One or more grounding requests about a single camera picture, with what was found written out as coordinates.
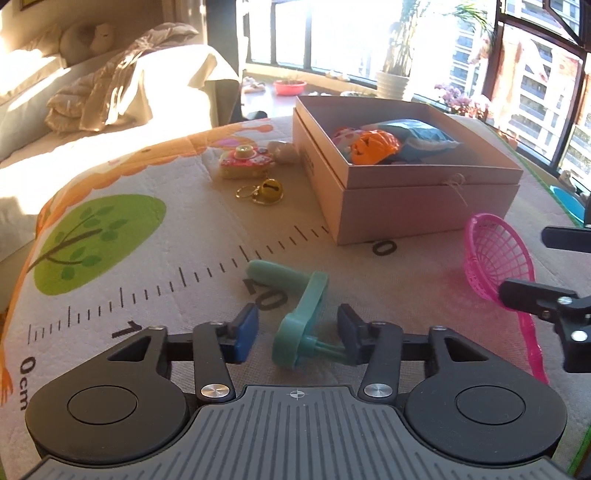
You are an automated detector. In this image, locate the teal plastic basin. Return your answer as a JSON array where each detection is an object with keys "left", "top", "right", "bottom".
[{"left": 549, "top": 185, "right": 585, "bottom": 227}]

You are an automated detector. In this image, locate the white sofa pillow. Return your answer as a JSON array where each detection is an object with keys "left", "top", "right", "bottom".
[{"left": 0, "top": 51, "right": 65, "bottom": 158}]

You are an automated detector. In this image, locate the potted palm in white pot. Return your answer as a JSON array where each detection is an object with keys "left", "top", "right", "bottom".
[{"left": 375, "top": 0, "right": 502, "bottom": 101}]

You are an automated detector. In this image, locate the black window frame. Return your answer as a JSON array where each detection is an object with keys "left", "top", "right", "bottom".
[{"left": 240, "top": 0, "right": 591, "bottom": 185}]

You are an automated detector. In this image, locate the printed play mat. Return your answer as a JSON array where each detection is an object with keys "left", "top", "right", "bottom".
[{"left": 0, "top": 115, "right": 591, "bottom": 480}]

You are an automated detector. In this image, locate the small white toy figure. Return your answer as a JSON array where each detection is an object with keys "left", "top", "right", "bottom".
[{"left": 268, "top": 141, "right": 301, "bottom": 165}]

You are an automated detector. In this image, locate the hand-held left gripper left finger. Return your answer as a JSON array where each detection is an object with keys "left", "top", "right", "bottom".
[{"left": 107, "top": 303, "right": 260, "bottom": 403}]

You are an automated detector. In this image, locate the blue and white packet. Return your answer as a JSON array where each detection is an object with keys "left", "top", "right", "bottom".
[{"left": 361, "top": 119, "right": 462, "bottom": 163}]

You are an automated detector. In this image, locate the orange toy ball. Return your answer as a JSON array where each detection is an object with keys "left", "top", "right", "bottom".
[{"left": 350, "top": 130, "right": 402, "bottom": 165}]

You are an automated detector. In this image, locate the pink and blue egg toy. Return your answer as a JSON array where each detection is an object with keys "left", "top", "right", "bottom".
[{"left": 332, "top": 128, "right": 365, "bottom": 151}]

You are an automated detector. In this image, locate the green plastic crank handle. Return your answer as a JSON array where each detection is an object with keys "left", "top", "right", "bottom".
[{"left": 247, "top": 259, "right": 347, "bottom": 370}]

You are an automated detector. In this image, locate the gold bell keychain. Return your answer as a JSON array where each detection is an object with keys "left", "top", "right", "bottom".
[{"left": 236, "top": 179, "right": 284, "bottom": 206}]

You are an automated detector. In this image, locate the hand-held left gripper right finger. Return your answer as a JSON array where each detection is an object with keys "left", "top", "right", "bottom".
[{"left": 337, "top": 304, "right": 486, "bottom": 401}]

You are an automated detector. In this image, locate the pink cardboard box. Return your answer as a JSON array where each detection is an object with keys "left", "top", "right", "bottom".
[{"left": 292, "top": 95, "right": 523, "bottom": 246}]

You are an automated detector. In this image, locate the pink toy camera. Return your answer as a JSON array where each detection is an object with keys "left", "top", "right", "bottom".
[{"left": 219, "top": 144, "right": 277, "bottom": 180}]

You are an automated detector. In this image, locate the hanging floral garment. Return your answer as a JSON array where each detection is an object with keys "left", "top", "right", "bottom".
[{"left": 470, "top": 34, "right": 525, "bottom": 125}]

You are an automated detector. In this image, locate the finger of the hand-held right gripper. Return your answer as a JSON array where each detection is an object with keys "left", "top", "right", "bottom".
[
  {"left": 542, "top": 225, "right": 591, "bottom": 250},
  {"left": 499, "top": 279, "right": 591, "bottom": 374}
]

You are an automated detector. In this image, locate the beige down jacket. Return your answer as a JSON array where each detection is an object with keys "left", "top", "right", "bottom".
[{"left": 45, "top": 23, "right": 199, "bottom": 134}]

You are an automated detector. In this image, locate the pink plastic mesh basket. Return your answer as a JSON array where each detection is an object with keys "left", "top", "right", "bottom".
[{"left": 464, "top": 213, "right": 550, "bottom": 385}]

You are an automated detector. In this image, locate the pink flowerpot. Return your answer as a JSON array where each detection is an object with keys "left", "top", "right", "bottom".
[{"left": 272, "top": 79, "right": 308, "bottom": 96}]

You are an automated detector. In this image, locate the white plush toy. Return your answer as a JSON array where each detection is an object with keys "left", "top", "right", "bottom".
[{"left": 60, "top": 21, "right": 116, "bottom": 63}]

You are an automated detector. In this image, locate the pink orchid plant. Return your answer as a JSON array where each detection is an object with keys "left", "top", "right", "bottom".
[{"left": 436, "top": 83, "right": 490, "bottom": 121}]

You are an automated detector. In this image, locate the bed with beige duvet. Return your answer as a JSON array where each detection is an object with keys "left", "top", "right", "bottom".
[{"left": 0, "top": 21, "right": 241, "bottom": 264}]

